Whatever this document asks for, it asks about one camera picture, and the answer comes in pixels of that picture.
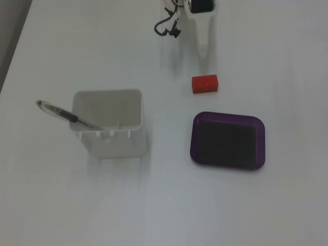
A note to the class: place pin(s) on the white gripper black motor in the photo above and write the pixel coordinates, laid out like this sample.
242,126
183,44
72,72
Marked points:
202,25

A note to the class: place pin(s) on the red cube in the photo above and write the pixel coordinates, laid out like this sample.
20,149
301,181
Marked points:
205,84

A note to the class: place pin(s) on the purple metal tray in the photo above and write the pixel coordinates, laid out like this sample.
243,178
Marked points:
196,143

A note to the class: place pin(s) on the black tray pad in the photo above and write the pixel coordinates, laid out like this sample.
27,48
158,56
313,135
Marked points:
228,143

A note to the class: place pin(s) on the white pen holder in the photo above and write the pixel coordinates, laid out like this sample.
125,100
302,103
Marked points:
115,146

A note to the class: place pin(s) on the black pen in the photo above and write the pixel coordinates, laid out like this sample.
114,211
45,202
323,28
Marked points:
61,114

